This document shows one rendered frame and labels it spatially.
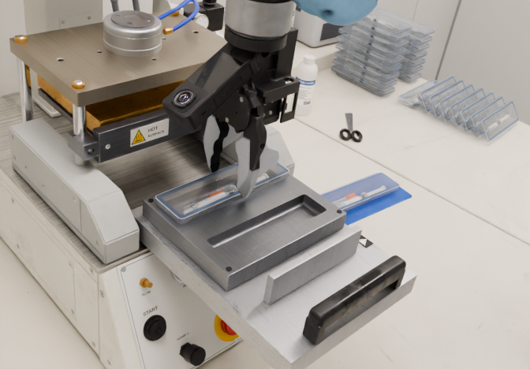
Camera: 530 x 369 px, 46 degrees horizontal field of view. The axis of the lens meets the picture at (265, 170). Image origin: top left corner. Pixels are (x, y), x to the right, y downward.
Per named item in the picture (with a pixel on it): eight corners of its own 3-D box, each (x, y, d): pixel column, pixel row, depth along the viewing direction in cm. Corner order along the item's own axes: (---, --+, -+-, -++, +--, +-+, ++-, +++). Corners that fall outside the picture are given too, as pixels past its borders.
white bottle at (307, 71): (290, 105, 157) (300, 50, 149) (310, 108, 157) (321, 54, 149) (289, 113, 153) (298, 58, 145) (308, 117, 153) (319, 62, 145)
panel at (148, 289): (148, 396, 82) (115, 266, 77) (305, 299, 101) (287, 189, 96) (156, 402, 81) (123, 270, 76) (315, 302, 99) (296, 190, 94)
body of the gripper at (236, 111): (295, 124, 78) (311, 33, 72) (243, 143, 73) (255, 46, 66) (254, 98, 83) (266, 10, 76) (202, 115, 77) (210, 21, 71)
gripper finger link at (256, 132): (268, 171, 75) (266, 100, 72) (259, 175, 74) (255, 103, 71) (242, 161, 78) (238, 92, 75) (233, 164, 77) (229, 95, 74)
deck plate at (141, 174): (-53, 112, 102) (-54, 106, 101) (132, 68, 123) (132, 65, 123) (98, 275, 76) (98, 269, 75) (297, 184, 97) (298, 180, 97)
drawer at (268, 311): (127, 233, 81) (128, 184, 77) (252, 180, 95) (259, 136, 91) (285, 387, 65) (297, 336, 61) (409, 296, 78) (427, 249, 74)
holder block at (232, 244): (142, 214, 79) (142, 199, 77) (259, 167, 91) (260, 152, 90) (226, 292, 70) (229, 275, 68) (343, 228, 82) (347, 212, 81)
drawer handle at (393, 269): (300, 334, 66) (307, 307, 64) (387, 276, 75) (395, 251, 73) (315, 346, 65) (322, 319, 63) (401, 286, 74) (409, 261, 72)
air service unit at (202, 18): (154, 69, 113) (157, -12, 105) (217, 54, 122) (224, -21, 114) (172, 81, 110) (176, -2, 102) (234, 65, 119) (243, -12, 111)
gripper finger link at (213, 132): (241, 164, 86) (259, 113, 80) (207, 177, 82) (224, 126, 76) (227, 150, 87) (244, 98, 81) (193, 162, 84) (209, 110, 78)
